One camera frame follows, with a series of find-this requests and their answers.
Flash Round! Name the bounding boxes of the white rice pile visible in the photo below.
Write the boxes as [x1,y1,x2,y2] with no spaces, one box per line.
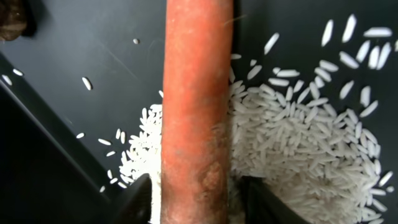
[0,14,398,224]

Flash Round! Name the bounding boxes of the black waste tray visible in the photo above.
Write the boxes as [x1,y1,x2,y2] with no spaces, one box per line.
[1,0,397,223]

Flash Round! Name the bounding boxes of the orange carrot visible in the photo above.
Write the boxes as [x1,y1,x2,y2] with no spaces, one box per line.
[160,0,233,223]

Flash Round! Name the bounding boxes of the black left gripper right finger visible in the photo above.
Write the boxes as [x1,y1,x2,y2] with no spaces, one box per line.
[241,176,308,224]

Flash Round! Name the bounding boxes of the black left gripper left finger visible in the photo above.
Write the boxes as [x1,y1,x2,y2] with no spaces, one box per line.
[111,174,152,224]

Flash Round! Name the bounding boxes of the brown food scrap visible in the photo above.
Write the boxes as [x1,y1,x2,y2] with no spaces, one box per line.
[0,0,27,41]

